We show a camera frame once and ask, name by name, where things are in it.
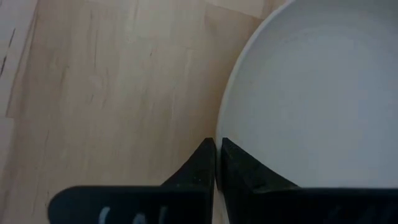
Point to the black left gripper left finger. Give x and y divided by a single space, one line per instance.
140 205

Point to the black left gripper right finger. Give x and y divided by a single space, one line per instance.
280 205

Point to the beige plastic plate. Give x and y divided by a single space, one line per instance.
311 93

